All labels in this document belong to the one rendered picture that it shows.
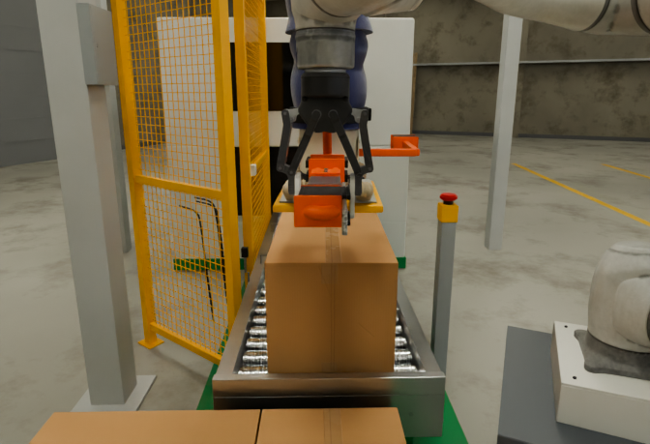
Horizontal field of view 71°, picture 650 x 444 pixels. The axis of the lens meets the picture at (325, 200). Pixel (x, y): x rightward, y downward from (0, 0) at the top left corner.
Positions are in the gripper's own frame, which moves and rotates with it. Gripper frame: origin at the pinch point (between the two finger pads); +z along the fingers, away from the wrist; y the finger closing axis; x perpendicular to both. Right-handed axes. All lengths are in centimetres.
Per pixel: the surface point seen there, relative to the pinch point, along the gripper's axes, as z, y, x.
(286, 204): 11.5, 11.8, -42.9
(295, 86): -19, 10, -53
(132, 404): 126, 95, -109
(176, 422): 73, 43, -35
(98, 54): -31, 94, -111
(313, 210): 0.1, 1.4, 6.4
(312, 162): -1.5, 4.0, -30.0
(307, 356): 63, 8, -55
